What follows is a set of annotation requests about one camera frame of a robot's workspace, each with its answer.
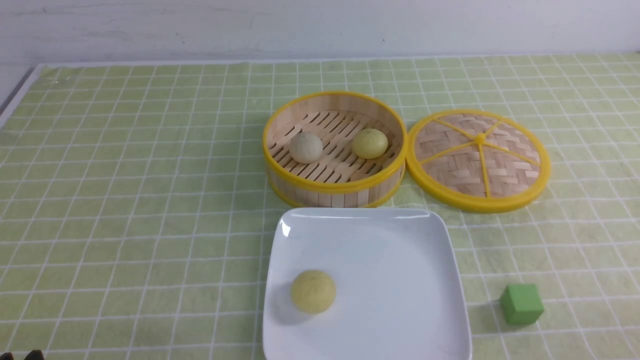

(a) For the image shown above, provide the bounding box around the white steamed bun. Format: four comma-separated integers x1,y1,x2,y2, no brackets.
288,132,323,164

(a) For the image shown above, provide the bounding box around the yellow steamed bun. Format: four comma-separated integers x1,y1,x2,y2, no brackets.
351,129,389,160
290,269,337,315

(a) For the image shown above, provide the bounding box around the white square plate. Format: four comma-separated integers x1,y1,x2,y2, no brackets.
262,207,473,360

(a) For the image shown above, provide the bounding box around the bamboo steamer basket yellow rim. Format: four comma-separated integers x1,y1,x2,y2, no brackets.
262,91,409,208

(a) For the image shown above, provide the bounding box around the woven bamboo steamer lid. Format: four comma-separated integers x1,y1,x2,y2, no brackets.
406,109,552,214

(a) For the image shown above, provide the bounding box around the green checkered tablecloth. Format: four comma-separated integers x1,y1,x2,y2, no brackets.
0,54,640,360

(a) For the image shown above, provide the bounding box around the green cube block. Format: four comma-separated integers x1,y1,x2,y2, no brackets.
499,284,545,327

